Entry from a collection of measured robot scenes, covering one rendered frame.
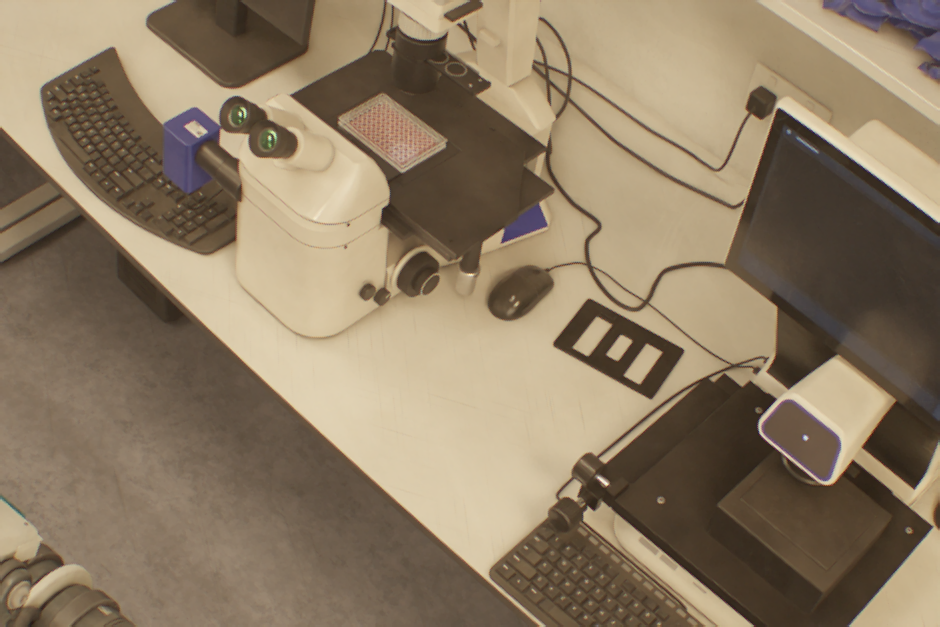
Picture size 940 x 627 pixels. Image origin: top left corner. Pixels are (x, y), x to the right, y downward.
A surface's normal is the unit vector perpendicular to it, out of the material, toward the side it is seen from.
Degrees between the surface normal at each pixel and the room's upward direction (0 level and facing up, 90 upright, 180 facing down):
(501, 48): 100
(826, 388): 8
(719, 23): 90
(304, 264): 91
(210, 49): 0
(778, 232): 93
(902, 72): 0
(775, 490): 0
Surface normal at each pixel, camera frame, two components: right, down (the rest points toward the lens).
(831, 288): -0.68, 0.51
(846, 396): 0.25, -0.71
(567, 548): 0.09, -0.61
